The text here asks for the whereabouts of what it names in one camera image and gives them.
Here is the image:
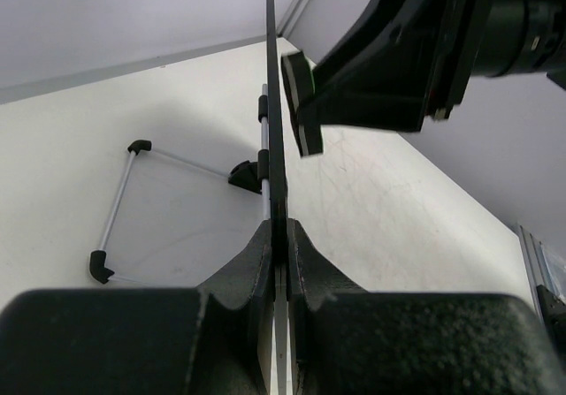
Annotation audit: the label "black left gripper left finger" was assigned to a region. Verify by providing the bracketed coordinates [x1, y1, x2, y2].
[1, 221, 273, 394]

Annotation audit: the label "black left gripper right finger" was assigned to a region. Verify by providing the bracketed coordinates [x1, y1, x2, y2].
[287, 219, 565, 394]

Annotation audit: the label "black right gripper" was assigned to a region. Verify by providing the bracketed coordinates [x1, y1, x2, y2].
[308, 0, 494, 133]

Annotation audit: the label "white whiteboard black frame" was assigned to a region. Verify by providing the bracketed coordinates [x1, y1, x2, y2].
[89, 0, 293, 395]

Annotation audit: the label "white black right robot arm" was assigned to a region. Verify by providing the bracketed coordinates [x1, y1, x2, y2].
[290, 0, 565, 133]

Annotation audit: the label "aluminium frame posts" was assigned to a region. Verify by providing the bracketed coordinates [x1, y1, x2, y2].
[513, 223, 565, 318]

